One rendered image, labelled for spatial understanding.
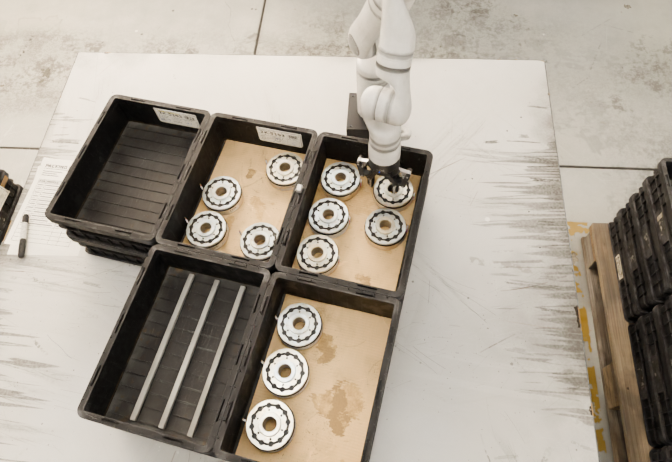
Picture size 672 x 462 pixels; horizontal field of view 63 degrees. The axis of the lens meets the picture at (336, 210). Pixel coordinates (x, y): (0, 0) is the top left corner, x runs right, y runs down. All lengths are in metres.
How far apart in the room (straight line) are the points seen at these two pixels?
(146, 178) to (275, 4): 1.83
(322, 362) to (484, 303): 0.46
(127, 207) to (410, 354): 0.83
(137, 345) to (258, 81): 0.94
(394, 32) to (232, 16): 2.20
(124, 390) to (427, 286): 0.78
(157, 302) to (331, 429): 0.51
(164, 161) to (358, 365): 0.78
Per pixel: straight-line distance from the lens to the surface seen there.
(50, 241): 1.78
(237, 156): 1.56
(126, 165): 1.64
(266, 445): 1.24
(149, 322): 1.41
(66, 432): 1.57
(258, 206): 1.46
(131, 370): 1.39
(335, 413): 1.27
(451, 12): 3.14
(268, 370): 1.27
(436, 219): 1.57
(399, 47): 1.08
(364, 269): 1.35
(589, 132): 2.77
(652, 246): 2.04
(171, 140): 1.65
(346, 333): 1.30
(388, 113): 1.12
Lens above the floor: 2.08
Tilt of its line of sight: 61 degrees down
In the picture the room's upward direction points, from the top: 7 degrees counter-clockwise
